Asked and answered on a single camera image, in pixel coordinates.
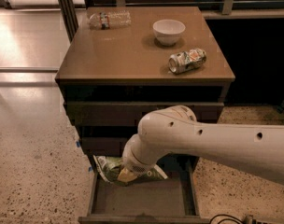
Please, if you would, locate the clear plastic water bottle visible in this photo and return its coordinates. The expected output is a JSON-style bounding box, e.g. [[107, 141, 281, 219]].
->
[[89, 10, 131, 30]]

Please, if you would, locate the crushed soda can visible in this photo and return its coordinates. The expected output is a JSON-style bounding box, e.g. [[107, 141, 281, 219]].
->
[[168, 48, 206, 75]]

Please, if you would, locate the green jalapeno chip bag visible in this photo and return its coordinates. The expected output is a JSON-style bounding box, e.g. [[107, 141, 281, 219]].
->
[[93, 156, 168, 186]]

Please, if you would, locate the middle drawer front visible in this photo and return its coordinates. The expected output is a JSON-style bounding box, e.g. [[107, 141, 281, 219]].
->
[[81, 137, 127, 156]]

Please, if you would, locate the brown drawer cabinet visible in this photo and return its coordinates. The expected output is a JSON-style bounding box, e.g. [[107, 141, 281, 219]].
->
[[54, 6, 235, 173]]

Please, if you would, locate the black cable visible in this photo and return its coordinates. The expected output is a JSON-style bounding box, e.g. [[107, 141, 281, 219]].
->
[[208, 214, 246, 224]]

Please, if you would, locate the top drawer front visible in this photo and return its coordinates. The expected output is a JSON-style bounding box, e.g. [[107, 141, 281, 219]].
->
[[64, 101, 224, 127]]

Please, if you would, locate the open bottom drawer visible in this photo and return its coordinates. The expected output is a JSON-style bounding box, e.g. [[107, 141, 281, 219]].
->
[[78, 155, 209, 224]]

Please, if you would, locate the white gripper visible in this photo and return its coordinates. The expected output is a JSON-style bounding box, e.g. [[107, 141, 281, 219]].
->
[[117, 157, 157, 183]]

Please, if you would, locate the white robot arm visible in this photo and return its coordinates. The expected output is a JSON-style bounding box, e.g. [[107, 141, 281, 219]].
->
[[122, 105, 284, 185]]

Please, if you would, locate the dark pillar post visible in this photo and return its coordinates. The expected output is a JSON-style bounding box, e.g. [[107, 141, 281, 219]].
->
[[58, 0, 78, 41]]

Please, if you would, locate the white ceramic bowl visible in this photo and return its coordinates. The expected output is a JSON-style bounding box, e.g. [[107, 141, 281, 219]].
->
[[152, 20, 186, 46]]

